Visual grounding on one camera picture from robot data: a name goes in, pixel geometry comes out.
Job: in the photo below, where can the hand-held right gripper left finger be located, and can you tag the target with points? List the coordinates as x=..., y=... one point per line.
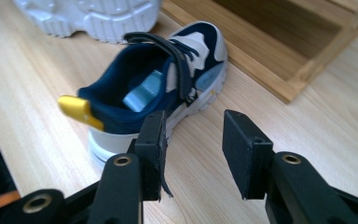
x=151, y=149

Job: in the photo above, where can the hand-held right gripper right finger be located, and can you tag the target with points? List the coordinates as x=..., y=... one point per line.
x=245, y=155

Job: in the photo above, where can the navy and white sneaker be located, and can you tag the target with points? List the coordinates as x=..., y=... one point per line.
x=105, y=18
x=115, y=93

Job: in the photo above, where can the wooden shoe rack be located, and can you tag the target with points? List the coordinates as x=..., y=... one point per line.
x=261, y=62

